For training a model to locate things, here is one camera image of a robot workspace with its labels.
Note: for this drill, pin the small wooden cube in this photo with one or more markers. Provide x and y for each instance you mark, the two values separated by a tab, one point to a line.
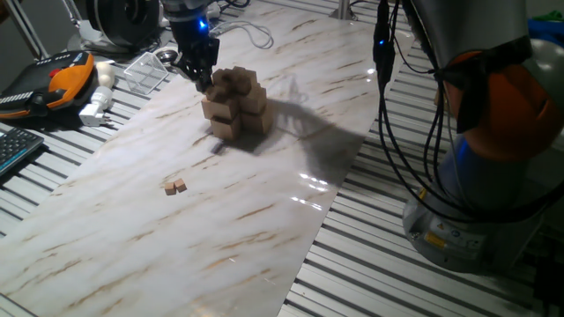
170	188
208	91
180	185

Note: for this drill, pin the black computer keyboard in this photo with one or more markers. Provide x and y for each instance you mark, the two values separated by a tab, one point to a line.
17	147

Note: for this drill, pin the white power adapter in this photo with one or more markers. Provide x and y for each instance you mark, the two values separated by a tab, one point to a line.
92	115

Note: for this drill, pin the aluminium frame strut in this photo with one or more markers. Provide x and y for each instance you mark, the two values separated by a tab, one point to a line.
26	28
343	11

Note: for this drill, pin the black round spool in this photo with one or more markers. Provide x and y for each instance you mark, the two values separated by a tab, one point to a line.
123	22

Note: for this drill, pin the orange black teach pendant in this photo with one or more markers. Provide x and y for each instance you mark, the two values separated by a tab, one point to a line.
66	83

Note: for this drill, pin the clear plastic box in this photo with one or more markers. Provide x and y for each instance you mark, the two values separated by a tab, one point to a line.
145	72

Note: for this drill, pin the white power strip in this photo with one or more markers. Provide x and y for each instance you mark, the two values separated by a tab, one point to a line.
214	9

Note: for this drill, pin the small metal bowl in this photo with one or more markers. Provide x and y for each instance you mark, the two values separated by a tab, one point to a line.
166	56

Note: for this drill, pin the large wooden cross block structure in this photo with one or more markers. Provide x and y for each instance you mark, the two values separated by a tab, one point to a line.
253	121

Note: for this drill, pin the blue fabric bag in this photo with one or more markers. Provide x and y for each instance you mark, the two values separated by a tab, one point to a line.
546	31

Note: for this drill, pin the white egg shaped object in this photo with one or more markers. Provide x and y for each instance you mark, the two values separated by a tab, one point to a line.
106	75

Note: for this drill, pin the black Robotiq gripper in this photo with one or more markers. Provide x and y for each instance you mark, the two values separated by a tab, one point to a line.
194	39

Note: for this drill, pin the green cloth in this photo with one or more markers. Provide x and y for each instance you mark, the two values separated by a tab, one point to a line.
551	16

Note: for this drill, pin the white marble pattern board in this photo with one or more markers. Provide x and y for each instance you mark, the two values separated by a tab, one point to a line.
132	264

